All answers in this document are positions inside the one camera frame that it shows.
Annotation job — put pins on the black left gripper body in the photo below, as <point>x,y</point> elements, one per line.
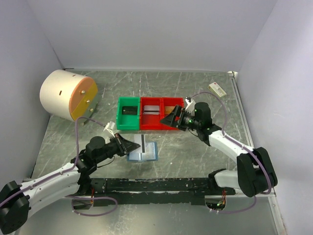
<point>111,148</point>

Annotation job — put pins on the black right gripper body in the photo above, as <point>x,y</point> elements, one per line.
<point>190,121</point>

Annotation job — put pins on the white magnetic stripe card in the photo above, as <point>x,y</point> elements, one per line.
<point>140,139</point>

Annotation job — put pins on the red plastic bin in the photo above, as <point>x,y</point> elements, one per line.
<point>171,101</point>
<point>150,122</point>

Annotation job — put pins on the blue card holder wallet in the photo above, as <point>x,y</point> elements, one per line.
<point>147,153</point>

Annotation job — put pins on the white VIP card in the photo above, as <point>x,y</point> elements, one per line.
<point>151,110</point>

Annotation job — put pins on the green plastic bin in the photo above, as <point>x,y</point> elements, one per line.
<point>127,115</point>

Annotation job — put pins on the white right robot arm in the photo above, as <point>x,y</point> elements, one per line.
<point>254,174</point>

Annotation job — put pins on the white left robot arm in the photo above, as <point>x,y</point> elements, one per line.
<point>18,202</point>

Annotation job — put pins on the gold credit card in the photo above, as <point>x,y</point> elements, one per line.
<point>168,110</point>

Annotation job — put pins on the small white card box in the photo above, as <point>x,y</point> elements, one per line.
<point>217,90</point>

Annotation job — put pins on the black credit card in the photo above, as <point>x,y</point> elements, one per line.
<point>129,110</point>

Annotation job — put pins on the round drawer cabinet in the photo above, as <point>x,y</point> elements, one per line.
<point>69,95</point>

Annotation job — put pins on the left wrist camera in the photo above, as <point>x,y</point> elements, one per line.
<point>109,129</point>

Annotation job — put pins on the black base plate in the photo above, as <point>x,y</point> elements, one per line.
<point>192,191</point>

